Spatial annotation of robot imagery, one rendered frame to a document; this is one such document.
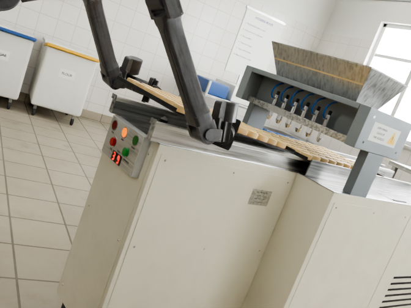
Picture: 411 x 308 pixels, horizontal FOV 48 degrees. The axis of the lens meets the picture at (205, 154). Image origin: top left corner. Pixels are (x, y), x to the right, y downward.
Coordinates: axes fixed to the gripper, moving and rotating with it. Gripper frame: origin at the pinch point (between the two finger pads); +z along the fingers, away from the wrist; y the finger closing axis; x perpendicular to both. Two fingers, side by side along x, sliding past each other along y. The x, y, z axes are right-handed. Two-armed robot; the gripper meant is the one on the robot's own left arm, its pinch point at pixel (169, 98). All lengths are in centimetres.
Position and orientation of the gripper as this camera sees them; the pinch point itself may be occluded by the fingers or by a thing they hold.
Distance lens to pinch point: 182.8
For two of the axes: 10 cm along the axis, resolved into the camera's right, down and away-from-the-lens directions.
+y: -3.7, 9.1, 1.6
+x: -1.0, 1.3, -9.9
